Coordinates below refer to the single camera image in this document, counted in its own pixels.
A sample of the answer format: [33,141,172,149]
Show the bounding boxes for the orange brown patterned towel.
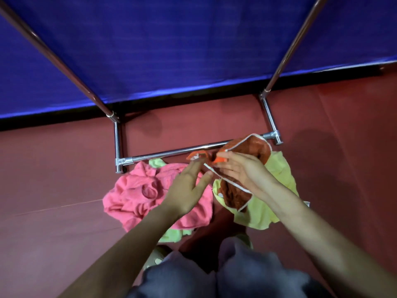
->
[186,133,273,213]

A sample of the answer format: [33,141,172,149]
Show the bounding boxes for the person's grey trousers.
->
[125,237,332,298]

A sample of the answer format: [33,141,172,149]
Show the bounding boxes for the light green towel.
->
[148,158,193,243]

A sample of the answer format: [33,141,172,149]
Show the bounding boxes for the person's right forearm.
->
[263,183,397,298]

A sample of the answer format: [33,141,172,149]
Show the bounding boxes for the pale yellow towel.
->
[212,151,310,231]

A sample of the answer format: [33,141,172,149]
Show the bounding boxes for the person's right shoe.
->
[232,232,254,249]

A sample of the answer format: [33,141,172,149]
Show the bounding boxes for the pink towel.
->
[102,161,215,232]

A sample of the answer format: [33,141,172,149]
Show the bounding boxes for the metal towel rack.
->
[0,0,329,174]

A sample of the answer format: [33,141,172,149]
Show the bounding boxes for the person's right hand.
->
[214,151,280,202]

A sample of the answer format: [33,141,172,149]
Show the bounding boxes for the person's left hand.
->
[161,158,215,216]

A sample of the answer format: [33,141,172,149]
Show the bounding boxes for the person's left forearm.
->
[59,204,184,298]

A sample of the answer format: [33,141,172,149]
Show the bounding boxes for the blue printed banner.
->
[0,0,397,119]

